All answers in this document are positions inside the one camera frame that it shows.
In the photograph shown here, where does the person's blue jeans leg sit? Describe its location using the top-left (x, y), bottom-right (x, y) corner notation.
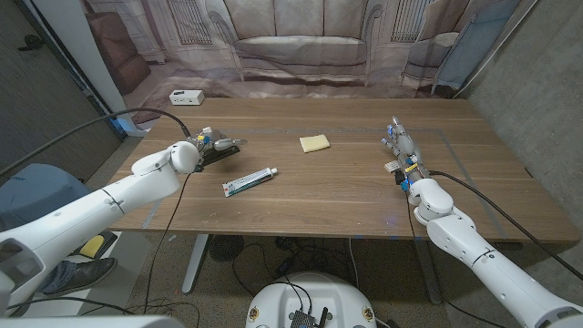
top-left (44, 260), bottom-right (77, 293)

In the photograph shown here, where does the yellow sticky note pad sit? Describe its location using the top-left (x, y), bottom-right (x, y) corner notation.
top-left (299, 133), bottom-right (332, 154)

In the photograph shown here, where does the black antenna module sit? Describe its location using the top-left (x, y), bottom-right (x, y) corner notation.
top-left (290, 307), bottom-right (330, 328)

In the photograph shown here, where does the black stapler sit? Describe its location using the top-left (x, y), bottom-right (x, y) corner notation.
top-left (195, 144), bottom-right (241, 172)

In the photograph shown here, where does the white flat floor panel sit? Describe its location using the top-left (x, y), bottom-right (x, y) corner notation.
top-left (22, 230), bottom-right (152, 318)

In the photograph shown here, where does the white table leg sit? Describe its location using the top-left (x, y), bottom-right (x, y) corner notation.
top-left (181, 234), bottom-right (210, 295)

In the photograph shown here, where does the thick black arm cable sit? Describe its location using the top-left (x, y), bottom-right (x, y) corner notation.
top-left (429, 169), bottom-right (583, 282)
top-left (0, 107), bottom-right (193, 179)

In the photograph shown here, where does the plain dark grey shoe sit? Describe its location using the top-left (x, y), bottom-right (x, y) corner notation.
top-left (38, 257), bottom-right (118, 295)

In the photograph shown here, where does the black shoe with yellow patch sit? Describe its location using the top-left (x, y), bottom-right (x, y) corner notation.
top-left (67, 231), bottom-right (118, 261)

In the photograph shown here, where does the blue plastic chair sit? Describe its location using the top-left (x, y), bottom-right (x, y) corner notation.
top-left (0, 162), bottom-right (99, 231)

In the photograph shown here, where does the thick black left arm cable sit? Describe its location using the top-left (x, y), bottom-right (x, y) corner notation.
top-left (0, 107), bottom-right (193, 179)

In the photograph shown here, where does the grey table leg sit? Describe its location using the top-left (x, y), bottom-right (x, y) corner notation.
top-left (412, 239), bottom-right (444, 305)

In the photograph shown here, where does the white robot torso base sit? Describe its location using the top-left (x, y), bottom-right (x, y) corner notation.
top-left (245, 272), bottom-right (378, 328)

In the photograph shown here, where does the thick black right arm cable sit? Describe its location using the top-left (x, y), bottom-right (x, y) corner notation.
top-left (429, 169), bottom-right (583, 282)

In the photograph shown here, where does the thin black left wrist cable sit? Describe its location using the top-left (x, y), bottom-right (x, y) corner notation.
top-left (143, 171), bottom-right (192, 315)

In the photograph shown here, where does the printed sofa room backdrop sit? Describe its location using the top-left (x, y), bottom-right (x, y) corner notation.
top-left (81, 0), bottom-right (541, 127)

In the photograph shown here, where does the round black floor fan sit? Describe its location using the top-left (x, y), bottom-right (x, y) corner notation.
top-left (209, 234), bottom-right (246, 264)

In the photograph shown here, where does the white green toothpaste tube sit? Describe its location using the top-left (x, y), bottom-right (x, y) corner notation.
top-left (221, 167), bottom-right (279, 199)

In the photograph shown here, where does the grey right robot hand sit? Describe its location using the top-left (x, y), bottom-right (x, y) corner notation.
top-left (381, 116), bottom-right (432, 181)

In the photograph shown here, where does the white power strip box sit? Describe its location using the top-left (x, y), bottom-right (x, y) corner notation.
top-left (169, 89), bottom-right (206, 107)

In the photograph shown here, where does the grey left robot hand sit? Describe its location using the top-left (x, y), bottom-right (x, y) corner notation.
top-left (193, 127), bottom-right (249, 159)

